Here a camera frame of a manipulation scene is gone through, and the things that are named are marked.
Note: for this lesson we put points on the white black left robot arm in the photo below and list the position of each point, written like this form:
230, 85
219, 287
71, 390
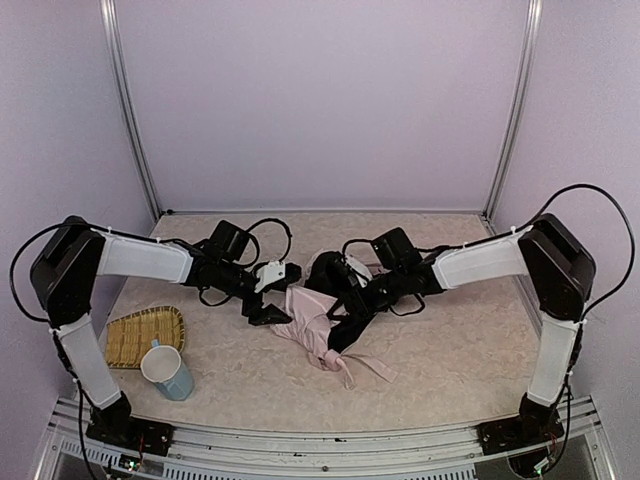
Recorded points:
79, 255

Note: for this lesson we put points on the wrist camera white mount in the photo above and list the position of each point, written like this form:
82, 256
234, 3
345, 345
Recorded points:
364, 272
268, 274

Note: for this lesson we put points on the right aluminium corner post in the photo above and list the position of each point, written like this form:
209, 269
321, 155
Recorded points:
525, 66

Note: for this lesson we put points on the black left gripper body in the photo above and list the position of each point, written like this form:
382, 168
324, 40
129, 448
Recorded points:
254, 304

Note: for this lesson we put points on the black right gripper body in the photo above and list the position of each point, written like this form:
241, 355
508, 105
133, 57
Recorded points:
357, 306

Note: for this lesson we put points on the light blue cup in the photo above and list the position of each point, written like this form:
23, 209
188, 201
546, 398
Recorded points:
164, 367

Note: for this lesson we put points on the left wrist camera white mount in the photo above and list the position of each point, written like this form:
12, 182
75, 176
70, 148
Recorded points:
268, 274

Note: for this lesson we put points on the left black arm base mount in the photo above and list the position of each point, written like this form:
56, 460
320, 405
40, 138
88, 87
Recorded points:
116, 426

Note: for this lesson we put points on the woven bamboo tray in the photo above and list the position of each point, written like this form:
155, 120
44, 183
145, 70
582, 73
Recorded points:
130, 337

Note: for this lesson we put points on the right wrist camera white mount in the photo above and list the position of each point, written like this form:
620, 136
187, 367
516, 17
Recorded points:
364, 272

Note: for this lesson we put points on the aluminium front rail frame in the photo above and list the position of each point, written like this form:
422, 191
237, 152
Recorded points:
453, 451

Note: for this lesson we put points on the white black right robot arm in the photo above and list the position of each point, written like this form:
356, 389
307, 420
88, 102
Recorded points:
544, 255

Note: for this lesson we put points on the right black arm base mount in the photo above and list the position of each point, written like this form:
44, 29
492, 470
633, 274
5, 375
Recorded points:
533, 424

